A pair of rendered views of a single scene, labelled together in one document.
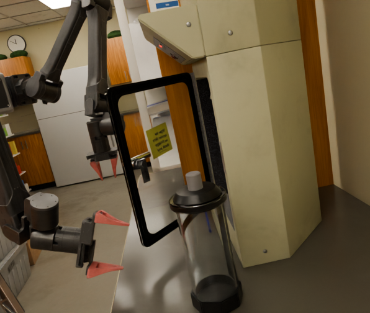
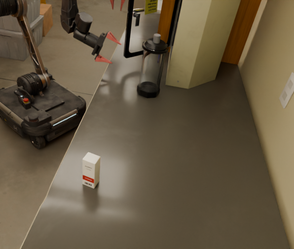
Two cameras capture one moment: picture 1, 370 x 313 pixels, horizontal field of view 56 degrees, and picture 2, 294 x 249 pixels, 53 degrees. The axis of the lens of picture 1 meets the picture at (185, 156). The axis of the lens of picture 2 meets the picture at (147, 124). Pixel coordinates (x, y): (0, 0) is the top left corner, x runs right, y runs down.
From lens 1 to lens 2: 0.58 m
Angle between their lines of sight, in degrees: 26
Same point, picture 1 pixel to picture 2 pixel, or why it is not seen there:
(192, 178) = (156, 37)
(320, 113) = (249, 21)
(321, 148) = (240, 42)
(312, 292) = (186, 103)
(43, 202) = (86, 18)
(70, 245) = (91, 43)
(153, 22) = not seen: outside the picture
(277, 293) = (172, 99)
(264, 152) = (196, 36)
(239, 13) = not seen: outside the picture
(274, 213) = (189, 66)
